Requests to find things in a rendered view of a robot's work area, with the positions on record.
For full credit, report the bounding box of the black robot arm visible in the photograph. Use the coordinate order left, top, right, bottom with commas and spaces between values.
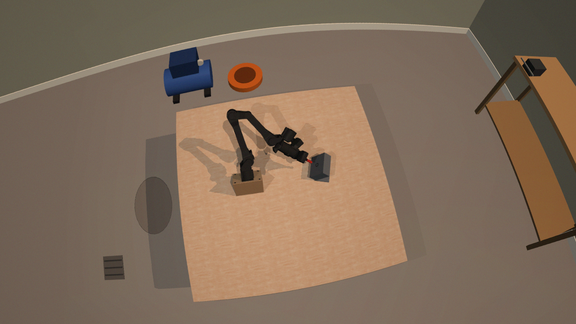
226, 109, 304, 182

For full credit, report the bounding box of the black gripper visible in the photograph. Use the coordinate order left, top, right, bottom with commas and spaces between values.
284, 144, 309, 163

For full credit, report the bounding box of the dark grey sloped panel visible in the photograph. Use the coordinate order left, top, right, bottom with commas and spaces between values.
310, 153, 331, 182

